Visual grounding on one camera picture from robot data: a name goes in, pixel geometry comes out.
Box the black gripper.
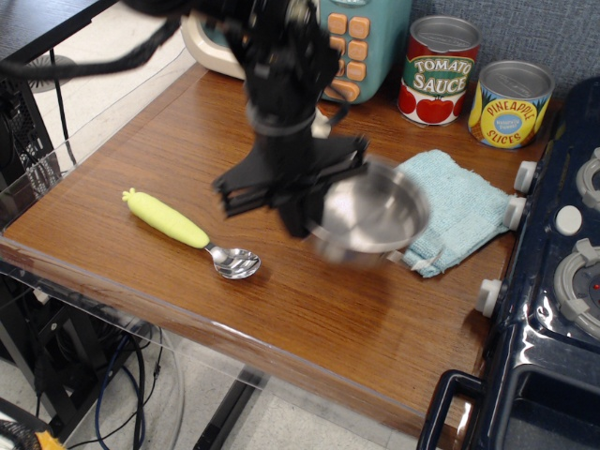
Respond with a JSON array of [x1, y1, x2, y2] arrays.
[[213, 114, 368, 238]]

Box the stainless steel pot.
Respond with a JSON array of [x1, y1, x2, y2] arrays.
[[307, 157, 430, 267]]

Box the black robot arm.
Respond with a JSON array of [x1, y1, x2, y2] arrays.
[[127, 1, 368, 238]]

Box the light blue folded cloth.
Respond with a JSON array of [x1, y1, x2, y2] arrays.
[[397, 149, 511, 278]]

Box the toy microwave teal and cream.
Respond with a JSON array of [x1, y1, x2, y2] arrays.
[[182, 0, 413, 104]]

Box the tomato sauce can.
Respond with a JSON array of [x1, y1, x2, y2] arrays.
[[397, 15, 482, 126]]

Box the pineapple slices can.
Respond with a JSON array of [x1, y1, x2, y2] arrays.
[[468, 60, 555, 150]]

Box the dark blue toy stove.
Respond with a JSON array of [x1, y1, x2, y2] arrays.
[[418, 78, 599, 449]]

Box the black desk at left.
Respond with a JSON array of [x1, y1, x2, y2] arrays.
[[1, 0, 115, 81]]

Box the spoon with yellow-green handle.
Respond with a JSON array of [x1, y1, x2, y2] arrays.
[[122, 187, 262, 280]]

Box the black cable under table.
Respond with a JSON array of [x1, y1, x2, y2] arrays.
[[65, 327, 165, 450]]

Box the blue cable under table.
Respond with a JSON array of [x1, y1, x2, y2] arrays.
[[95, 335, 146, 450]]

